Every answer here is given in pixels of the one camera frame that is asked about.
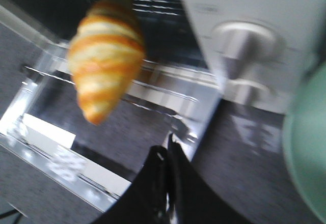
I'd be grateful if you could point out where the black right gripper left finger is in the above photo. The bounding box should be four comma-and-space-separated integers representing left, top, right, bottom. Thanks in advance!
92, 146, 169, 223

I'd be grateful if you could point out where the golden striped croissant bread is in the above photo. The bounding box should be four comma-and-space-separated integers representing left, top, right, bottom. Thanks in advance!
66, 0, 146, 125

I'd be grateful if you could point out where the white glass oven door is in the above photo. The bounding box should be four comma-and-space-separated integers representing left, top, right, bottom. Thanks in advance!
1, 37, 220, 212

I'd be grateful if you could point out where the white Toshiba toaster oven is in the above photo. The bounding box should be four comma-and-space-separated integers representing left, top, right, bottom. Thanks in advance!
10, 0, 325, 114

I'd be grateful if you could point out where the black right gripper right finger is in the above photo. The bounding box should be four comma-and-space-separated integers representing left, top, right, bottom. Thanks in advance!
167, 134, 250, 223

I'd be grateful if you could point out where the lower white timer knob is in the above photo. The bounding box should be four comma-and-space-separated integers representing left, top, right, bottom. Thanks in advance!
211, 21, 285, 80

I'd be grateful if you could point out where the light green ceramic plate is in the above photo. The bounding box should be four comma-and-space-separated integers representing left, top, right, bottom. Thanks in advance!
282, 64, 325, 223

